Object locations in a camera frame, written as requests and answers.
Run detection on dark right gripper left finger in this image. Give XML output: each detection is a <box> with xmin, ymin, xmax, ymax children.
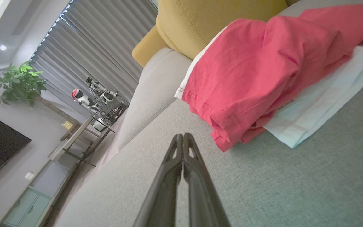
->
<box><xmin>133</xmin><ymin>133</ymin><xmax>184</xmax><ymax>227</ymax></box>

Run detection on red Bulls shorts white stripes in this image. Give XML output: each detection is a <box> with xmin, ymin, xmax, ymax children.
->
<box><xmin>175</xmin><ymin>16</ymin><xmax>357</xmax><ymax>152</ymax></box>

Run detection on large grey sofa seat cushion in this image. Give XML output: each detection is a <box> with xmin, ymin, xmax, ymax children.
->
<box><xmin>54</xmin><ymin>0</ymin><xmax>363</xmax><ymax>227</ymax></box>

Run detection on long low TV cabinet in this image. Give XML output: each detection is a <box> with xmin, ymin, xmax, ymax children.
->
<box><xmin>0</xmin><ymin>139</ymin><xmax>76</xmax><ymax>227</ymax></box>

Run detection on white humanoid robot red hat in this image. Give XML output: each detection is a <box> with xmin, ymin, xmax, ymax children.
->
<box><xmin>71</xmin><ymin>88</ymin><xmax>102</xmax><ymax>114</ymax></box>

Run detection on white and black humanoid robot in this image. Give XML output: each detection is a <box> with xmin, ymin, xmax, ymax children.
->
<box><xmin>86</xmin><ymin>77</ymin><xmax>121</xmax><ymax>105</ymax></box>

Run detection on light blue white garment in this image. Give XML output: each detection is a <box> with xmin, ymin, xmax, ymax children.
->
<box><xmin>263</xmin><ymin>45</ymin><xmax>363</xmax><ymax>149</ymax></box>

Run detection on grey pleated curtain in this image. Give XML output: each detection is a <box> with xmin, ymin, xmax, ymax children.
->
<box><xmin>30</xmin><ymin>0</ymin><xmax>158</xmax><ymax>109</ymax></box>

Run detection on small grey sofa seat cushion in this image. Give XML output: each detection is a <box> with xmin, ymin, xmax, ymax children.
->
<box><xmin>101</xmin><ymin>47</ymin><xmax>193</xmax><ymax>164</ymax></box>

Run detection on red Bulls jersey white sleeves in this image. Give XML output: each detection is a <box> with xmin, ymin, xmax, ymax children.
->
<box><xmin>298</xmin><ymin>3</ymin><xmax>363</xmax><ymax>48</ymax></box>

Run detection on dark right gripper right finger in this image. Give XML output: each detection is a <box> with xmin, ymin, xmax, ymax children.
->
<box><xmin>183</xmin><ymin>133</ymin><xmax>231</xmax><ymax>227</ymax></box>

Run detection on big yellow sofa back cushion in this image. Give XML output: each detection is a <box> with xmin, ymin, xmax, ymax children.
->
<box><xmin>156</xmin><ymin>0</ymin><xmax>288</xmax><ymax>61</ymax></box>

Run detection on green potted tree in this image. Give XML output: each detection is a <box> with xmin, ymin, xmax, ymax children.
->
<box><xmin>0</xmin><ymin>61</ymin><xmax>82</xmax><ymax>125</ymax></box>

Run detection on grey metal-legged coffee table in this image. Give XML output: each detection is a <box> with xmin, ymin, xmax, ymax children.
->
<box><xmin>49</xmin><ymin>115</ymin><xmax>116</xmax><ymax>168</ymax></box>

